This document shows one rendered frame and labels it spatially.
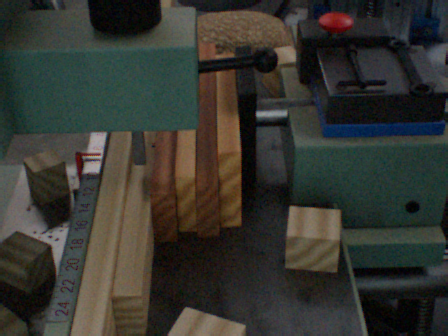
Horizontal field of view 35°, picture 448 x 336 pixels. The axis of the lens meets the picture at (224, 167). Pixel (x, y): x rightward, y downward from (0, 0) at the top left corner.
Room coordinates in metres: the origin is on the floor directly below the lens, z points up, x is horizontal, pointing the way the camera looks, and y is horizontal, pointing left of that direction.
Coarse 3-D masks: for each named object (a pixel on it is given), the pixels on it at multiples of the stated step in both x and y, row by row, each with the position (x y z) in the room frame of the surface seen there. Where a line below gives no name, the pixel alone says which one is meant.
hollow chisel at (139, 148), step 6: (132, 132) 0.48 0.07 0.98; (138, 132) 0.48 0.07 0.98; (132, 138) 0.48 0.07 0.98; (138, 138) 0.48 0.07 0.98; (144, 138) 0.49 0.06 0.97; (138, 144) 0.48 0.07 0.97; (144, 144) 0.48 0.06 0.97; (138, 150) 0.48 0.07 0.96; (144, 150) 0.48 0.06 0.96; (138, 156) 0.48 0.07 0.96; (144, 156) 0.48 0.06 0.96; (138, 162) 0.48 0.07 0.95; (144, 162) 0.48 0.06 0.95
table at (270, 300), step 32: (256, 128) 0.61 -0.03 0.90; (256, 160) 0.55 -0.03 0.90; (256, 192) 0.50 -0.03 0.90; (288, 192) 0.50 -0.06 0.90; (256, 224) 0.46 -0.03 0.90; (160, 256) 0.42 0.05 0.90; (192, 256) 0.42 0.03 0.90; (224, 256) 0.42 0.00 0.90; (256, 256) 0.42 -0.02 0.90; (352, 256) 0.47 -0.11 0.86; (384, 256) 0.47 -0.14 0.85; (416, 256) 0.47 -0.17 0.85; (160, 288) 0.39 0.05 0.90; (192, 288) 0.39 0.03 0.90; (224, 288) 0.39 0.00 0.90; (256, 288) 0.39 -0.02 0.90; (288, 288) 0.39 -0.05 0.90; (320, 288) 0.38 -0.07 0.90; (352, 288) 0.38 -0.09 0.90; (160, 320) 0.36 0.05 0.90; (256, 320) 0.35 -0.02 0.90; (288, 320) 0.35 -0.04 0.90; (320, 320) 0.35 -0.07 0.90; (352, 320) 0.35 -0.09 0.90
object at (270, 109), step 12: (240, 48) 0.60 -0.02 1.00; (240, 72) 0.55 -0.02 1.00; (252, 72) 0.55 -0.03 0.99; (240, 84) 0.53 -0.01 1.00; (252, 84) 0.53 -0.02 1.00; (240, 96) 0.51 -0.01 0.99; (252, 96) 0.51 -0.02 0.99; (240, 108) 0.51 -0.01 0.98; (252, 108) 0.51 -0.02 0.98; (264, 108) 0.55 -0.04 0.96; (276, 108) 0.55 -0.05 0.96; (240, 120) 0.51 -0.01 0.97; (252, 120) 0.51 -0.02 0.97; (264, 120) 0.54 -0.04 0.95; (276, 120) 0.54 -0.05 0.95; (240, 132) 0.51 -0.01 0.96; (252, 132) 0.51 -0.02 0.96; (252, 144) 0.51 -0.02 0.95; (252, 156) 0.51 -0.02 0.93; (252, 168) 0.51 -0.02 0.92; (252, 180) 0.51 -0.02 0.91
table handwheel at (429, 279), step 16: (368, 272) 0.48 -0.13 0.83; (384, 272) 0.48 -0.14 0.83; (400, 272) 0.48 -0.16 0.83; (416, 272) 0.48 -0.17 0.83; (432, 272) 0.48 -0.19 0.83; (368, 288) 0.47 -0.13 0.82; (384, 288) 0.47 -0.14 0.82; (400, 288) 0.47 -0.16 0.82; (416, 288) 0.47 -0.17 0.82; (432, 288) 0.47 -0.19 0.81
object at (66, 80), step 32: (32, 32) 0.47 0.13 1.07; (64, 32) 0.47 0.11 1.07; (96, 32) 0.47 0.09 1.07; (160, 32) 0.47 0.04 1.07; (192, 32) 0.47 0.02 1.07; (0, 64) 0.45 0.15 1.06; (32, 64) 0.45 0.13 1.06; (64, 64) 0.45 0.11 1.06; (96, 64) 0.45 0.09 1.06; (128, 64) 0.45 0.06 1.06; (160, 64) 0.45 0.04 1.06; (192, 64) 0.45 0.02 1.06; (32, 96) 0.45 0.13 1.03; (64, 96) 0.45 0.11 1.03; (96, 96) 0.45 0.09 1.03; (128, 96) 0.45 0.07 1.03; (160, 96) 0.45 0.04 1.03; (192, 96) 0.45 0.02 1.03; (32, 128) 0.45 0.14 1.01; (64, 128) 0.45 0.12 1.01; (96, 128) 0.45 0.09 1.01; (128, 128) 0.45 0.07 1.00; (160, 128) 0.45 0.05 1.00; (192, 128) 0.45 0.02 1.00
